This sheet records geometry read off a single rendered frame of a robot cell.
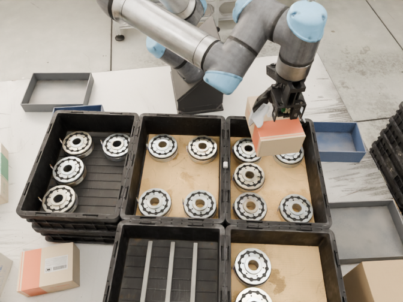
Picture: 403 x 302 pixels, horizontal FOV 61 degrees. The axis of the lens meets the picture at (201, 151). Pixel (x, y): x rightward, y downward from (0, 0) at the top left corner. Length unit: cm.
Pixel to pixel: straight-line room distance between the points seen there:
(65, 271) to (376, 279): 88
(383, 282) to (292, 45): 66
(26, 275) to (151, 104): 82
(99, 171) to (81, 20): 237
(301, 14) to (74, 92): 120
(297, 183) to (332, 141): 37
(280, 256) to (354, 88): 198
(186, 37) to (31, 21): 289
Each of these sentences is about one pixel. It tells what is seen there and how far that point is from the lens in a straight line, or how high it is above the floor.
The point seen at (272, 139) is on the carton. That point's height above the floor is 112.
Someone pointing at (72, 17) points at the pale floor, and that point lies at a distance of 350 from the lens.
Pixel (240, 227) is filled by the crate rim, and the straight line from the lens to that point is 97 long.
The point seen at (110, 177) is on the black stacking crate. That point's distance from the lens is 119.
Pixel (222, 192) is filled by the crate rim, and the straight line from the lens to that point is 103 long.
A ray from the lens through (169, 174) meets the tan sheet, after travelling 116.
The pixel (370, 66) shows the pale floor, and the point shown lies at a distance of 308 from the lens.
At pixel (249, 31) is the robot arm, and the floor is 139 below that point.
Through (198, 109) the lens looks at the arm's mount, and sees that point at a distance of 148.
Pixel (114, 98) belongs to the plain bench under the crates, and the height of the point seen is 70.
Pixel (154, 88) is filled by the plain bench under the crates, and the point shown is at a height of 70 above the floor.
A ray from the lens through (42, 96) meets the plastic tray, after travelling 172.
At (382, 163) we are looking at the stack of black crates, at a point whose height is 26.
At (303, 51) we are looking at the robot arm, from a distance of 73.
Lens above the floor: 182
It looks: 55 degrees down
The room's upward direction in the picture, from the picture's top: straight up
